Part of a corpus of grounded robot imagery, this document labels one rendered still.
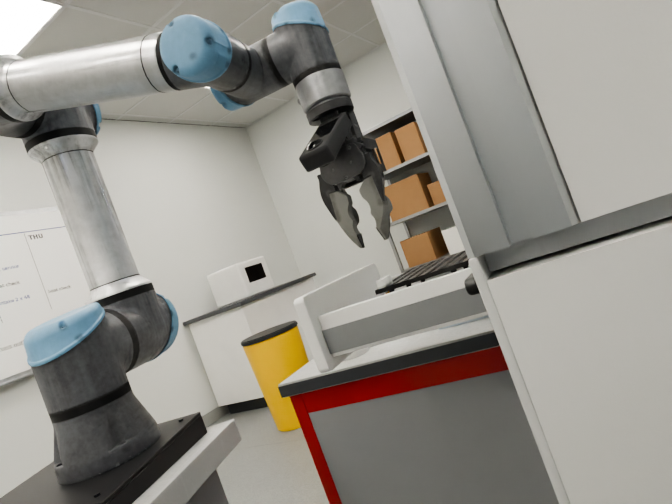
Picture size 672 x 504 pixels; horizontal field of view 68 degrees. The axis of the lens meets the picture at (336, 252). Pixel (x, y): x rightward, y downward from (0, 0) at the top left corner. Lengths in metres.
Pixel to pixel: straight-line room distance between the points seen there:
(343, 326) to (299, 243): 5.27
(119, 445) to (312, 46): 0.63
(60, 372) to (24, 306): 3.14
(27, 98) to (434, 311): 0.63
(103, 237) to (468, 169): 0.81
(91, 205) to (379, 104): 4.61
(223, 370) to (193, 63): 3.95
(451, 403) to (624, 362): 0.77
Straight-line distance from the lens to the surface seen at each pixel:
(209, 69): 0.67
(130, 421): 0.84
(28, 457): 3.87
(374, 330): 0.68
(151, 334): 0.92
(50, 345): 0.83
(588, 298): 0.19
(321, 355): 0.70
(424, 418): 0.98
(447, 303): 0.64
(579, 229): 0.20
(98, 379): 0.83
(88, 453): 0.83
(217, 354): 4.48
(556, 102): 0.19
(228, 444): 0.91
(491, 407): 0.94
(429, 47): 0.20
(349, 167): 0.72
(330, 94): 0.74
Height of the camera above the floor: 0.96
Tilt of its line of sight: 1 degrees up
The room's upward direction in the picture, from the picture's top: 20 degrees counter-clockwise
